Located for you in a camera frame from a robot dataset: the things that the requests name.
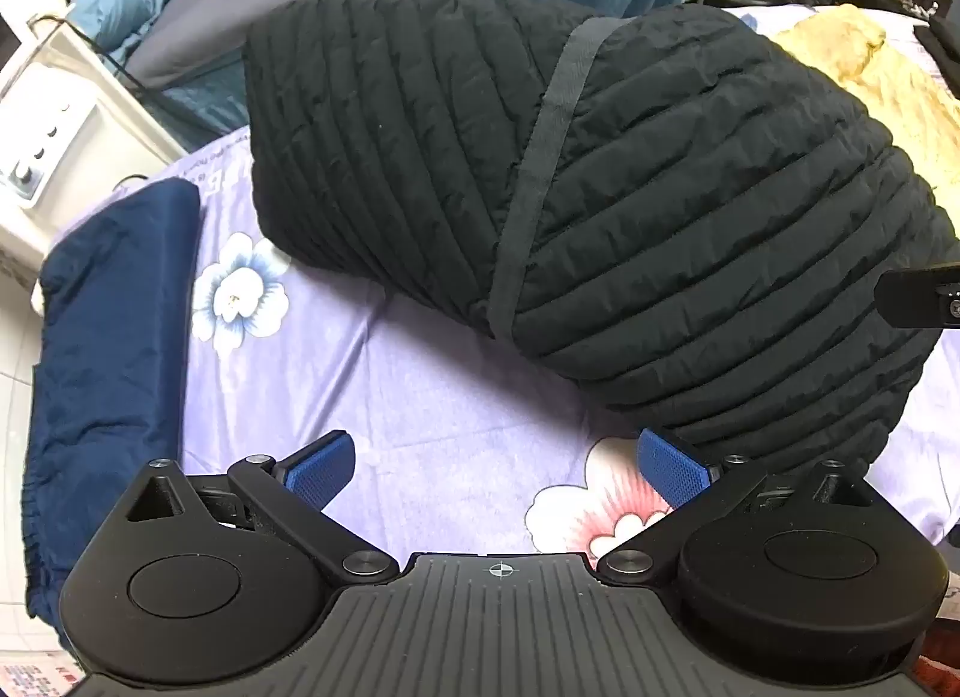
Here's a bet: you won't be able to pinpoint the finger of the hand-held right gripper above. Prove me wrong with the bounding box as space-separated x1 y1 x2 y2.
876 263 960 329

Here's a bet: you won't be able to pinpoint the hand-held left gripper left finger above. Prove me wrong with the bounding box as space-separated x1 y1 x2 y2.
112 430 398 584

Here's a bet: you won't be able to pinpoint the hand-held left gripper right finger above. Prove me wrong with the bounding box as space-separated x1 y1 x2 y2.
596 428 893 585

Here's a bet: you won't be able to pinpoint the black quilted jacket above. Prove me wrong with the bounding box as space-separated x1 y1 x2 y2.
241 0 960 479

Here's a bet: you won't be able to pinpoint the purple floral bed sheet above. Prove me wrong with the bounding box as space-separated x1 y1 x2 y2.
112 2 960 561

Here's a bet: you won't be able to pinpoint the yellow cloth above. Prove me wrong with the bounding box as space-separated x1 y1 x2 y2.
772 4 960 177

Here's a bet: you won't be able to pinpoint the navy blue pants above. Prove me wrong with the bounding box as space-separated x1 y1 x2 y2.
24 178 202 629

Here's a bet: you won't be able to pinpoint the white appliance with knobs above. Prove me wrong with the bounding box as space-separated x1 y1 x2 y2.
0 0 188 278

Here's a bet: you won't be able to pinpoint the blue duvet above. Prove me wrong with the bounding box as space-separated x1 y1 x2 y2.
66 0 211 75

